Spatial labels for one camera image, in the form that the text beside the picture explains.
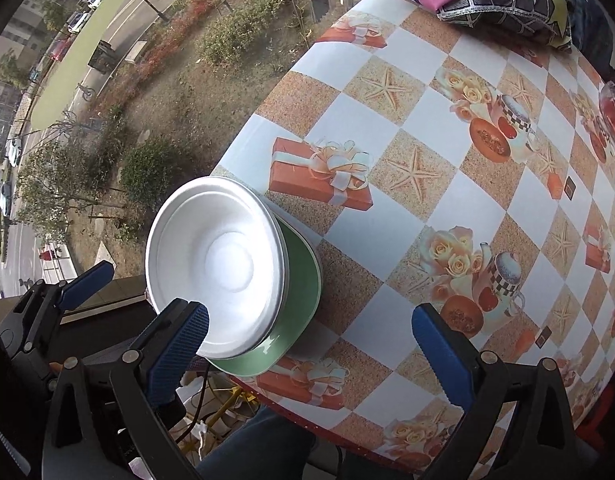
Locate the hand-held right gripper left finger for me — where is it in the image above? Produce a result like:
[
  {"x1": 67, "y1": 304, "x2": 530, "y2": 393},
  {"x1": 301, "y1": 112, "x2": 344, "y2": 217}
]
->
[{"x1": 41, "y1": 298, "x2": 211, "y2": 480}]

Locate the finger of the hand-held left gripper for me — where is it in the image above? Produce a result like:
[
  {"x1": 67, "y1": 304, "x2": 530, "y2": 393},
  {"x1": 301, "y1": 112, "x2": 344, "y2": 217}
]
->
[{"x1": 14, "y1": 260, "x2": 116, "y2": 361}]

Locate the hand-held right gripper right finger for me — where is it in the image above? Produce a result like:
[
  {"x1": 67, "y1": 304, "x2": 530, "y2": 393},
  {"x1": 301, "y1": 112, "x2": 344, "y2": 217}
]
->
[{"x1": 411, "y1": 302, "x2": 579, "y2": 480}]

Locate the green plate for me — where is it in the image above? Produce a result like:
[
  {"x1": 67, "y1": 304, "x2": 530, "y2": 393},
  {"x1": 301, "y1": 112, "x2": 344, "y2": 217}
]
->
[{"x1": 206, "y1": 219, "x2": 323, "y2": 377}]

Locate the yellow metal stand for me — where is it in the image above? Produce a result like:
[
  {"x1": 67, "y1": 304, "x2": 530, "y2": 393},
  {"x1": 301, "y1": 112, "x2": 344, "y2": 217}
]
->
[{"x1": 180, "y1": 385, "x2": 260, "y2": 457}]

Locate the person's jeans leg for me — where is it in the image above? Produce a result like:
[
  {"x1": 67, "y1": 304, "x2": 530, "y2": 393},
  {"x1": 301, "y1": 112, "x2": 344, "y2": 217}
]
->
[{"x1": 194, "y1": 405, "x2": 318, "y2": 480}]

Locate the parked small truck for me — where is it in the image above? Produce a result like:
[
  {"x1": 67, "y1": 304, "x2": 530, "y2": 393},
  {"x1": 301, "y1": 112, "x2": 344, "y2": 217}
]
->
[{"x1": 88, "y1": 39, "x2": 118, "y2": 72}]

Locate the printed checkered tablecloth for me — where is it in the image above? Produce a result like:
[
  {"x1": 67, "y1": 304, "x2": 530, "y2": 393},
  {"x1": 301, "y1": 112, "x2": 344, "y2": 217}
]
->
[{"x1": 210, "y1": 0, "x2": 615, "y2": 472}]

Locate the black patterned cloth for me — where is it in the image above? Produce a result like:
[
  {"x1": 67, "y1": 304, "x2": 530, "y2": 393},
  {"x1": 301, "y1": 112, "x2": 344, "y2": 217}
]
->
[{"x1": 436, "y1": 0, "x2": 571, "y2": 52}]

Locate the dark blue cloth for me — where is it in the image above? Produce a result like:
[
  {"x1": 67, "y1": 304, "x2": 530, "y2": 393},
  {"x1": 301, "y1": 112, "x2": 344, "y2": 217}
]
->
[{"x1": 566, "y1": 0, "x2": 615, "y2": 79}]

